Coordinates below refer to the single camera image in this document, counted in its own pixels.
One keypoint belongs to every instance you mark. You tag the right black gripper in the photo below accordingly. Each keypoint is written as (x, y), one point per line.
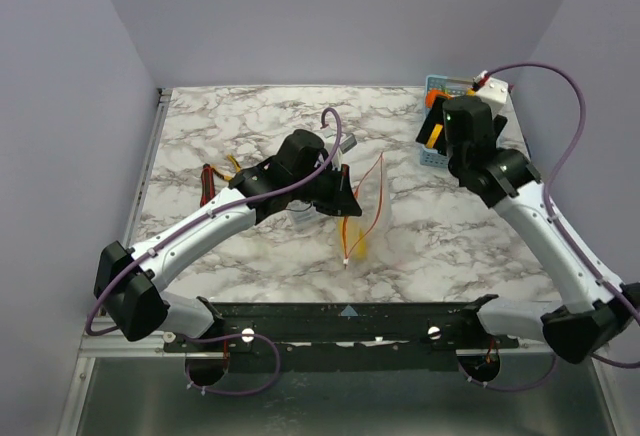
(431, 126)

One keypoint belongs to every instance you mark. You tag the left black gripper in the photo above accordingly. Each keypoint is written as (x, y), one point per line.
(343, 201)

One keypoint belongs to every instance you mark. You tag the clear zip top bag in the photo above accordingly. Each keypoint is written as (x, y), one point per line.
(373, 195)

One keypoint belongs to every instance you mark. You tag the yellow toy corn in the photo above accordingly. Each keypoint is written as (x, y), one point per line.
(354, 238)

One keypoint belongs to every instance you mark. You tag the blue plastic basket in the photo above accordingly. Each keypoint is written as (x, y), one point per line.
(454, 87)

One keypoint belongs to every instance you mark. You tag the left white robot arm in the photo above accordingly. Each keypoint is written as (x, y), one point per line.
(132, 282)

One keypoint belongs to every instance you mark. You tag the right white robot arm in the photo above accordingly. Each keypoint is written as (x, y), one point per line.
(595, 305)

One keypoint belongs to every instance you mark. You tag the orange toy pumpkin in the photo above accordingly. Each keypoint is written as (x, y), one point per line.
(432, 95)

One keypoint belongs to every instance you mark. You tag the red black utility knife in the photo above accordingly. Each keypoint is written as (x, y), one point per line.
(207, 180)

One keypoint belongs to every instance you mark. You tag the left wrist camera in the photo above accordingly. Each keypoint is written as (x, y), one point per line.
(347, 140)

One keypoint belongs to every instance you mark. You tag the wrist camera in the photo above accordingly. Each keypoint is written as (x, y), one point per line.
(347, 140)
(491, 91)

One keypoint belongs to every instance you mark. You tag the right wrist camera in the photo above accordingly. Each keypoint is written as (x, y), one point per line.
(491, 91)

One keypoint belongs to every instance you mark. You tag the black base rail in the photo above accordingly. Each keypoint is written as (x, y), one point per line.
(343, 337)

